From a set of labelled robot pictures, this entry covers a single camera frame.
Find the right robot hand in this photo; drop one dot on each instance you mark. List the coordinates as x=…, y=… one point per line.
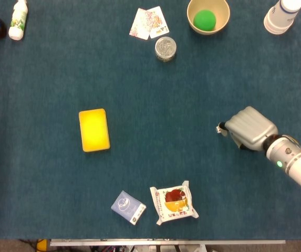
x=252, y=127

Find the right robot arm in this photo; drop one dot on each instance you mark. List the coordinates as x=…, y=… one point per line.
x=297, y=165

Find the white snack packet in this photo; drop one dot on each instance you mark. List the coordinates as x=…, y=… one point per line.
x=175, y=203

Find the yellow sponge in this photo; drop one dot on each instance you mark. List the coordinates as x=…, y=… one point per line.
x=94, y=130

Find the yellow object under table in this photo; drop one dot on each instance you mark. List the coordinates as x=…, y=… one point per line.
x=42, y=246

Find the stack of white paper cups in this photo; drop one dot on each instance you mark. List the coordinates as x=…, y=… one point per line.
x=280, y=18

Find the beige bowl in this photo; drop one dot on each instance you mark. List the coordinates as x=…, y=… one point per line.
x=223, y=15

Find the round metal tin can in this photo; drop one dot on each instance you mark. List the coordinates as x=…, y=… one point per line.
x=165, y=48

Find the green ball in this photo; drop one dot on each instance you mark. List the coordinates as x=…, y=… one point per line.
x=204, y=20

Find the white bottle green label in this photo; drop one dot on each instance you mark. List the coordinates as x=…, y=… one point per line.
x=18, y=21

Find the face playing card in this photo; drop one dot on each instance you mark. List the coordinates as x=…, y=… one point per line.
x=159, y=22

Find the blue tissue pack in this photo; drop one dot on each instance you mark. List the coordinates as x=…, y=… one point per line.
x=126, y=207

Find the playing card red pattern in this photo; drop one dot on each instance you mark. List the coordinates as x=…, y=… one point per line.
x=139, y=25

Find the aluminium frame rail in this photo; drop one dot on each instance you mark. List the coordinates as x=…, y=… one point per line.
x=166, y=242

